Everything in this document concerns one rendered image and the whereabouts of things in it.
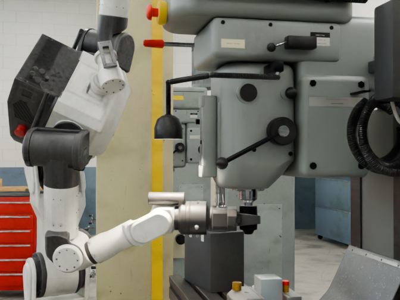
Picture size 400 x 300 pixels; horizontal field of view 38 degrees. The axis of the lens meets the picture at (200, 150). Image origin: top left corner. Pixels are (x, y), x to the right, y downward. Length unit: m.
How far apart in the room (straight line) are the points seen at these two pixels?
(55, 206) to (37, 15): 9.31
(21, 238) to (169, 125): 4.66
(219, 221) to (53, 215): 0.43
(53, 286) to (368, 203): 0.99
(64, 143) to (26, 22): 9.29
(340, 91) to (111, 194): 1.93
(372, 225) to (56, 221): 0.86
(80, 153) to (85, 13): 9.33
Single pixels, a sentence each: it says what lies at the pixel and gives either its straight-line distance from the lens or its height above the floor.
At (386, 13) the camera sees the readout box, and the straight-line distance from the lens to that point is 1.33.
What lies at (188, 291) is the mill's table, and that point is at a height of 0.97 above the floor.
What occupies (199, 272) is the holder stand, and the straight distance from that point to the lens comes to 1.94.
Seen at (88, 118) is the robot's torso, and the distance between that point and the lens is 1.58.
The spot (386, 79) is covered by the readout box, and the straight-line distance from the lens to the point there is 1.31.
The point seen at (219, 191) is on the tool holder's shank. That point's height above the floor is 1.28.
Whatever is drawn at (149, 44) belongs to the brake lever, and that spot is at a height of 1.70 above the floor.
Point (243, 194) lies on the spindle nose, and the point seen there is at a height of 1.29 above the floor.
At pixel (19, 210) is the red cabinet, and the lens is 5.98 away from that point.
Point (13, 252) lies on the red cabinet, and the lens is 6.04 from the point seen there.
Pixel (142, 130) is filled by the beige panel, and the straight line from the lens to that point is 3.21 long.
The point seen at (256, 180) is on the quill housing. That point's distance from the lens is 1.47.
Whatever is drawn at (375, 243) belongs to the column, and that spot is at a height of 1.15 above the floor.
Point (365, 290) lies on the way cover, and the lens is 1.67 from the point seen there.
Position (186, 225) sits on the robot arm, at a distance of 1.51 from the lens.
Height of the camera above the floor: 1.39
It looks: 1 degrees up
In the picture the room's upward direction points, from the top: straight up
